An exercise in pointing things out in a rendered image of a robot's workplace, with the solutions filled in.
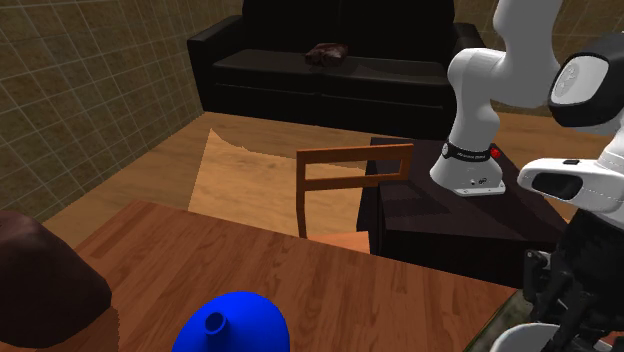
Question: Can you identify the white round object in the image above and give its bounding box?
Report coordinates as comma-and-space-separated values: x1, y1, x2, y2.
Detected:
489, 322, 567, 352

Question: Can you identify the wooden chair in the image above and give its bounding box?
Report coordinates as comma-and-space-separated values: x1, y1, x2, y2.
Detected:
295, 143, 415, 255

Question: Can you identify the dark brown rounded object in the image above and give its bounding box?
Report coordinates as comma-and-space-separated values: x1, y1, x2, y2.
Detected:
0, 209, 121, 352

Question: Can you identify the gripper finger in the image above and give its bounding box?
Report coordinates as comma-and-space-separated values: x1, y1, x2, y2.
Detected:
523, 248, 573, 324
549, 290, 602, 352

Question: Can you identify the dark robot stand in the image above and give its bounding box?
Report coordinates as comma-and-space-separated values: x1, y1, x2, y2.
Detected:
356, 136, 570, 290

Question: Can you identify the blue funnel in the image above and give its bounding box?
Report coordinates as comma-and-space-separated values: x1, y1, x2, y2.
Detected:
170, 290, 292, 352

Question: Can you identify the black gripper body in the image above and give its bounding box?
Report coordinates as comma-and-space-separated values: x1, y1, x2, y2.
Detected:
555, 208, 624, 313

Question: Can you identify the black sofa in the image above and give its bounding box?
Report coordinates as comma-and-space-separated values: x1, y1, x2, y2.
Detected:
186, 0, 487, 142

